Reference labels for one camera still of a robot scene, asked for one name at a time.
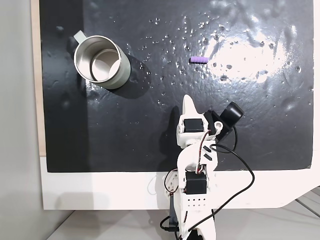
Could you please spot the grey-green metal mug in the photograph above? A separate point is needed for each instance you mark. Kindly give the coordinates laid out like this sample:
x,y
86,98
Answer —
x,y
122,72

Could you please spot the purple pen grip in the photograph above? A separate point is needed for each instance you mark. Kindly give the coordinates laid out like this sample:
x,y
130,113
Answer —
x,y
198,60

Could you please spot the white board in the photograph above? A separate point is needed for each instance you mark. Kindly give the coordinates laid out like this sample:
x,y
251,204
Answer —
x,y
100,190

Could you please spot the black mat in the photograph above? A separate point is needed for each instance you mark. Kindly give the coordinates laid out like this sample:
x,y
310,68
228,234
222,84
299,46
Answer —
x,y
150,125

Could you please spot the beige wooden board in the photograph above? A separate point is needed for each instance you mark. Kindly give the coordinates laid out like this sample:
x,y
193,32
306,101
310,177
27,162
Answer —
x,y
36,75

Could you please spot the black camera with mount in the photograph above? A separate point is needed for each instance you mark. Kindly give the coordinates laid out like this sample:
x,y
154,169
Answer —
x,y
231,112

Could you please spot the black table clamp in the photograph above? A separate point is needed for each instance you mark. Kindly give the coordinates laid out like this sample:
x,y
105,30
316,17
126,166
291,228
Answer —
x,y
172,220

